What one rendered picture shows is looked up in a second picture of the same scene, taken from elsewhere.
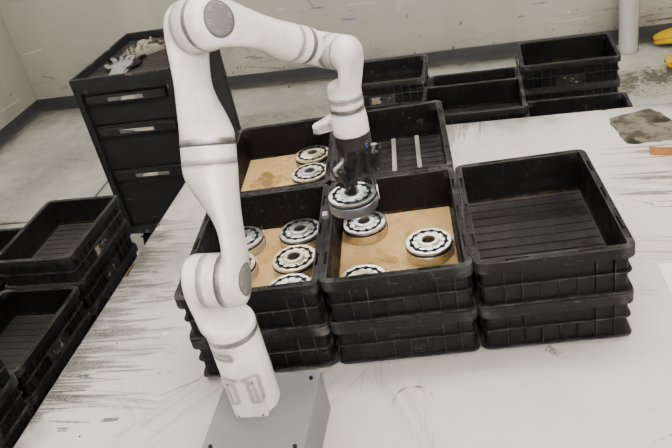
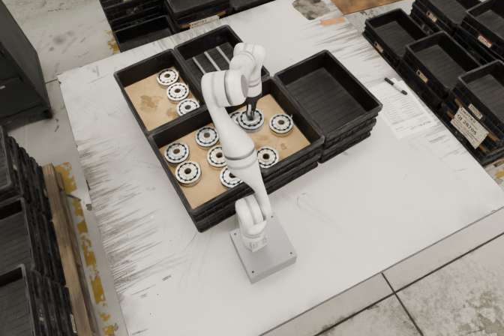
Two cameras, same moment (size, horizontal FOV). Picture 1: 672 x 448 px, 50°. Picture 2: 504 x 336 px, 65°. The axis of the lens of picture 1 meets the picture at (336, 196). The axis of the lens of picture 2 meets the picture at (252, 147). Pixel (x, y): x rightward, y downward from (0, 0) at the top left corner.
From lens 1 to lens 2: 92 cm
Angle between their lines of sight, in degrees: 38
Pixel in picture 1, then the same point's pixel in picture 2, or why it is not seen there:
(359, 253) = not seen: hidden behind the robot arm
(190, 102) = (232, 135)
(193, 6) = (236, 87)
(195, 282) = (253, 219)
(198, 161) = (247, 165)
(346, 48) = (262, 55)
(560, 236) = (332, 99)
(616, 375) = (375, 156)
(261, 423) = (267, 249)
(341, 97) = (254, 78)
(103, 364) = (131, 250)
